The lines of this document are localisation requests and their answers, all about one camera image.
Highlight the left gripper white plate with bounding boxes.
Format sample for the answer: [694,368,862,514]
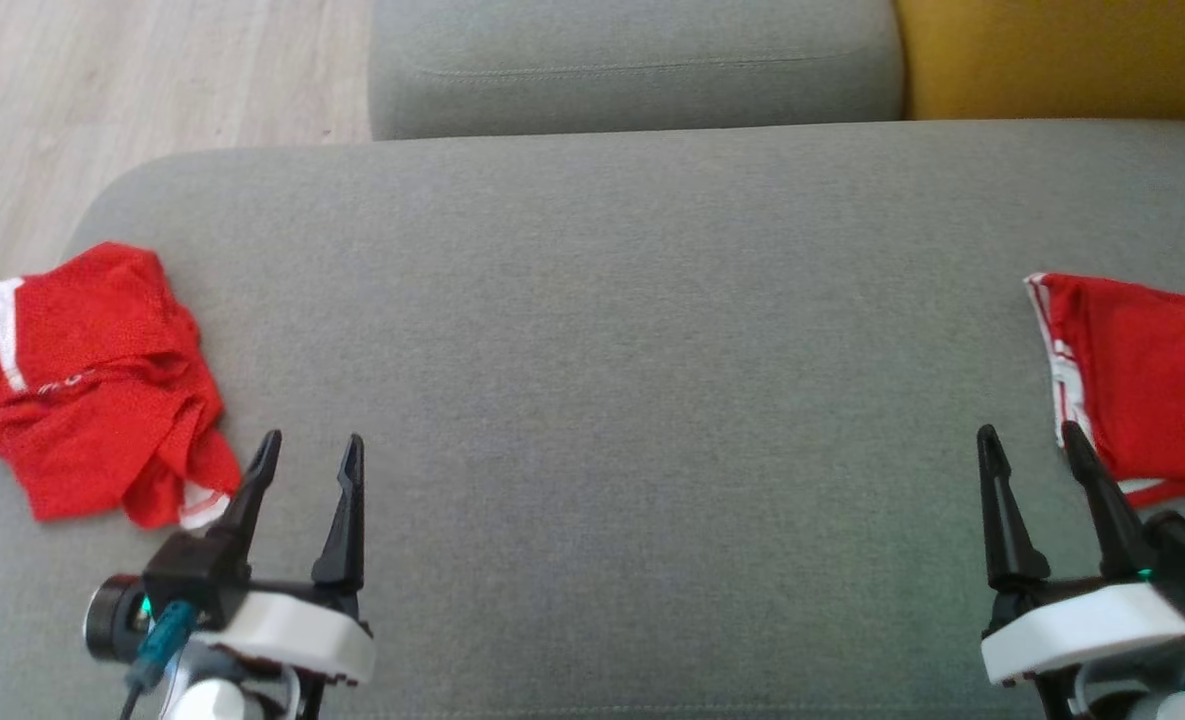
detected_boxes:
[186,430,376,720]

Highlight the red mesh shorts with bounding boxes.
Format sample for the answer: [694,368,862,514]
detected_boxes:
[0,241,244,532]

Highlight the red polo shirt white trim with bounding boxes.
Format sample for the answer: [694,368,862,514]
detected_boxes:
[1023,271,1185,511]

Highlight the left cable teal connector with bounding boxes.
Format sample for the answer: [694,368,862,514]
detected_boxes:
[120,598,199,720]

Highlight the yellow sofa cushion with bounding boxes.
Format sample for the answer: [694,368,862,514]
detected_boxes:
[894,0,1185,124]

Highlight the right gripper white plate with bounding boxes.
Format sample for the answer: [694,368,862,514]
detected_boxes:
[975,420,1185,720]

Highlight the grey sofa back cushion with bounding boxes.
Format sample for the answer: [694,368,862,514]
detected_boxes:
[367,0,906,142]

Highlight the grey fabric sofa seat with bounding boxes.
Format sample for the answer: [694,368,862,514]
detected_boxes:
[0,120,1185,720]

